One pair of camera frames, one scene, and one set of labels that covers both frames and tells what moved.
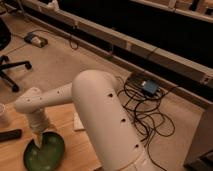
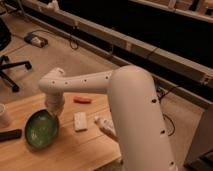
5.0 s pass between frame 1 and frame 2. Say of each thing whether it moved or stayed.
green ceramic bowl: moved
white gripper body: moved
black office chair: stayed
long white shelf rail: stayed
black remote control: stayed
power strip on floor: stayed
